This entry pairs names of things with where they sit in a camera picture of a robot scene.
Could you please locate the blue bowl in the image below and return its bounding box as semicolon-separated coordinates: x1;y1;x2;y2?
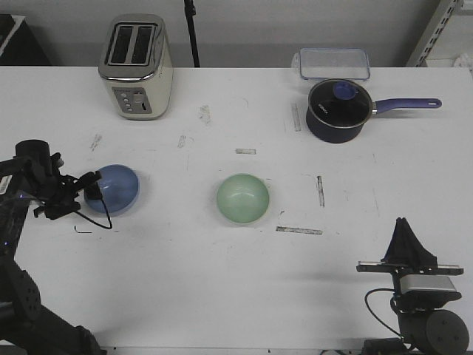
98;164;140;217

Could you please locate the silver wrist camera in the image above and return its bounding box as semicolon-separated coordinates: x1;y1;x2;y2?
400;274;457;294

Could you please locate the dark blue saucepan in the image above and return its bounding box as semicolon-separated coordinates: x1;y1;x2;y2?
306;98;442;143

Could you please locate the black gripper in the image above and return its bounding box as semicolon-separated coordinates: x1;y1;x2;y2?
33;153;103;220
356;217;464;292

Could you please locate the cream two-slot toaster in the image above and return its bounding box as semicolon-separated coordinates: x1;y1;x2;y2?
98;13;174;121

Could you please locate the grey slotted metal rack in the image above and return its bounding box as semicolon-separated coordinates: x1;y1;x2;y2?
406;1;472;67

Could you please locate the clear plastic food container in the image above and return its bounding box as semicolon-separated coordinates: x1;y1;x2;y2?
291;47;370;81

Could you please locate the black camera cable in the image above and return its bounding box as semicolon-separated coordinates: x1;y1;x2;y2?
364;288;404;339
72;195;114;230

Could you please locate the glass saucepan lid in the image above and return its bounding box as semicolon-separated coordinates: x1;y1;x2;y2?
308;79;372;128

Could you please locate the black tripod pole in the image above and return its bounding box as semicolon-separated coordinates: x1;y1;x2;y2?
183;0;200;68

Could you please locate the white crumpled cloth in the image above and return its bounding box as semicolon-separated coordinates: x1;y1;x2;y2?
453;53;473;72

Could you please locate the green bowl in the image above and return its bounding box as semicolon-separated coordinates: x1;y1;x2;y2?
216;173;270;224

